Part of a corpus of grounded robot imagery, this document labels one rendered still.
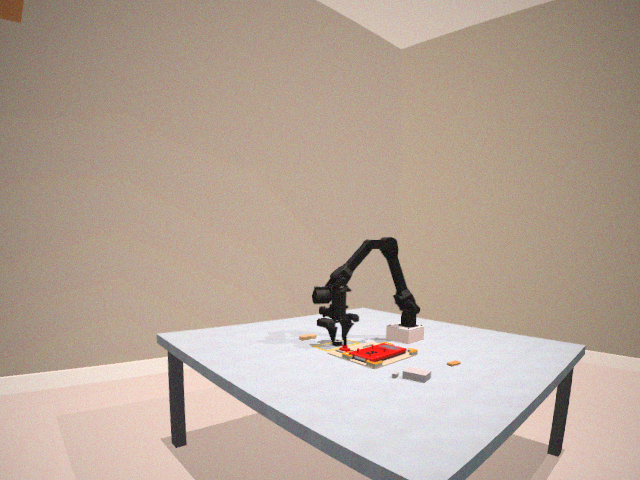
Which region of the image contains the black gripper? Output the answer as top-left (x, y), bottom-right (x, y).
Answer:
top-left (317, 303), bottom-right (359, 343)

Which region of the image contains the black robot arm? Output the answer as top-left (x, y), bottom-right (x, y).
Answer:
top-left (312, 237), bottom-right (420, 328)

